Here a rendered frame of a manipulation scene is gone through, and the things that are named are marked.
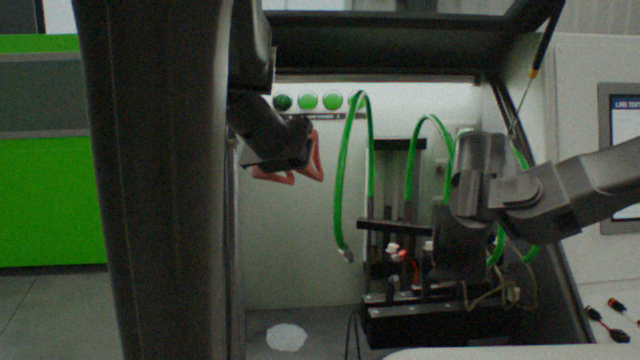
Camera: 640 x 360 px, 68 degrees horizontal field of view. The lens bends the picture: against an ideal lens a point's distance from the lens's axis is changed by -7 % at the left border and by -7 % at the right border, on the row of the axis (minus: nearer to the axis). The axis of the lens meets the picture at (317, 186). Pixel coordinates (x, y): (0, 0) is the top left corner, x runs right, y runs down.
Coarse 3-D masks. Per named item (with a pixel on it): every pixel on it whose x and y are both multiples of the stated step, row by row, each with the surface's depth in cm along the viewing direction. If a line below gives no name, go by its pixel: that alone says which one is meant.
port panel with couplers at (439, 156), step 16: (448, 112) 126; (464, 112) 126; (480, 112) 127; (448, 128) 127; (464, 128) 128; (432, 144) 128; (432, 160) 129; (432, 176) 130; (432, 192) 131; (432, 208) 132; (432, 224) 134
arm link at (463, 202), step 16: (464, 176) 57; (480, 176) 56; (464, 192) 56; (480, 192) 55; (448, 208) 56; (464, 208) 55; (480, 208) 54; (448, 224) 57; (464, 224) 54; (480, 224) 54; (464, 240) 57; (480, 240) 57
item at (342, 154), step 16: (368, 96) 104; (352, 112) 89; (368, 112) 109; (368, 128) 113; (368, 144) 116; (336, 176) 83; (368, 176) 119; (336, 192) 83; (368, 192) 120; (336, 208) 83; (336, 224) 84; (336, 240) 86
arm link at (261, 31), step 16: (240, 0) 34; (256, 0) 36; (240, 16) 37; (256, 16) 39; (240, 32) 41; (256, 32) 42; (240, 48) 44; (256, 48) 46; (240, 64) 50; (256, 64) 50; (240, 80) 56; (256, 80) 55
